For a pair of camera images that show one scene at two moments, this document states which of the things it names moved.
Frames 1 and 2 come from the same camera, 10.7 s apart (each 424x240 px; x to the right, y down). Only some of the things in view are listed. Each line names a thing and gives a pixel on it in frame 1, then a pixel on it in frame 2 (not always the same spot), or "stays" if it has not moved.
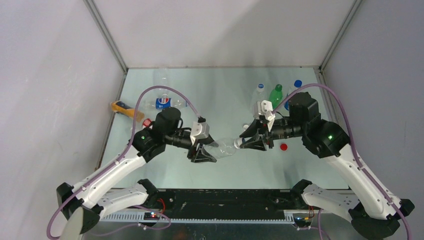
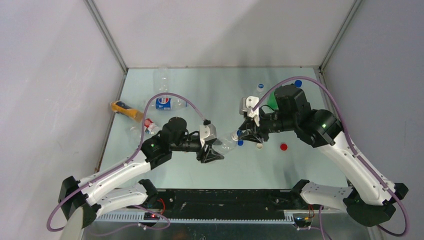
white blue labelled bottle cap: [237, 142] to [234, 135]
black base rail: [223, 204] stays
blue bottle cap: [297, 83] stays
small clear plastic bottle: [227, 147] stays
